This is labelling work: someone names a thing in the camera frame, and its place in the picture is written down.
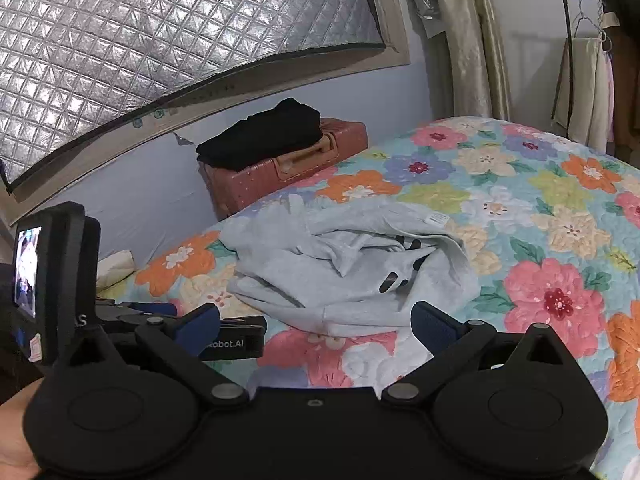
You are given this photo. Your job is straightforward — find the folded black clothes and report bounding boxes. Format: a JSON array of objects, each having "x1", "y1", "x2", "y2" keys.
[{"x1": 196, "y1": 98, "x2": 325, "y2": 167}]

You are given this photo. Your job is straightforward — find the cream hanging garment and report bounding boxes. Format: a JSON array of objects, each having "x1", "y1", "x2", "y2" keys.
[{"x1": 551, "y1": 36, "x2": 608, "y2": 143}]

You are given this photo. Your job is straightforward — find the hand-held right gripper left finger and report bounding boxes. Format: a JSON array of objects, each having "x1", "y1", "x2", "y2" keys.
[{"x1": 55, "y1": 302, "x2": 251, "y2": 408}]

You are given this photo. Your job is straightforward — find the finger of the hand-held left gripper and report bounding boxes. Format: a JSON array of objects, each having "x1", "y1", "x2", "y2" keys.
[{"x1": 97, "y1": 300, "x2": 181, "y2": 328}]

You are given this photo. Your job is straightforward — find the beige satin curtain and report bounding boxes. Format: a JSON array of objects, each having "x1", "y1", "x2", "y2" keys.
[{"x1": 427, "y1": 0, "x2": 512, "y2": 122}]

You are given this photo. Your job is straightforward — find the black hanging garment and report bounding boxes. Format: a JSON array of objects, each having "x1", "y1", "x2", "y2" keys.
[{"x1": 617, "y1": 0, "x2": 640, "y2": 28}]

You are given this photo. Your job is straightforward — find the brown hanging garment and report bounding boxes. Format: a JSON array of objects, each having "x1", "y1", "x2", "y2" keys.
[{"x1": 610, "y1": 25, "x2": 640, "y2": 161}]

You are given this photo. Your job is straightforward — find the pink-brown hard suitcase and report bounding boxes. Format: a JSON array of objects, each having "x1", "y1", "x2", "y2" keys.
[{"x1": 197, "y1": 117, "x2": 370, "y2": 221}]

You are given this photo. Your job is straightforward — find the silver quilted window cover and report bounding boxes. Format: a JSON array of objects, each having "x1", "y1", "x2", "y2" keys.
[{"x1": 0, "y1": 0, "x2": 388, "y2": 186}]

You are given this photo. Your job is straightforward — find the beige window frame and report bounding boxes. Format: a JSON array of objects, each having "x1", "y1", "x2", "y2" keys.
[{"x1": 0, "y1": 0, "x2": 412, "y2": 198}]

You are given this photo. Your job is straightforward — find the person's left hand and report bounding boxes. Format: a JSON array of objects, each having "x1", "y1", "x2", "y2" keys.
[{"x1": 0, "y1": 377, "x2": 48, "y2": 480}]

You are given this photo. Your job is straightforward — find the light grey printed t-shirt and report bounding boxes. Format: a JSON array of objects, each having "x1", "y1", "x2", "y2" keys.
[{"x1": 218, "y1": 195, "x2": 481, "y2": 338}]

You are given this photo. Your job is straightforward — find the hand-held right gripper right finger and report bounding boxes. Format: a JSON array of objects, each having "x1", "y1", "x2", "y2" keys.
[{"x1": 382, "y1": 301, "x2": 571, "y2": 407}]

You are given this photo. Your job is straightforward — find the floral quilted bedspread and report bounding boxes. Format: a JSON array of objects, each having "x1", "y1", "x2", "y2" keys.
[{"x1": 97, "y1": 116, "x2": 640, "y2": 480}]

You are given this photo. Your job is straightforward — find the pink hanging garment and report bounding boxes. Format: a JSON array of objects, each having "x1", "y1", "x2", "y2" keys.
[{"x1": 602, "y1": 50, "x2": 617, "y2": 143}]

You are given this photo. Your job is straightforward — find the black clothes rack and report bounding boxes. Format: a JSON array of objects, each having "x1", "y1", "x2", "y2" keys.
[{"x1": 552, "y1": 0, "x2": 621, "y2": 141}]

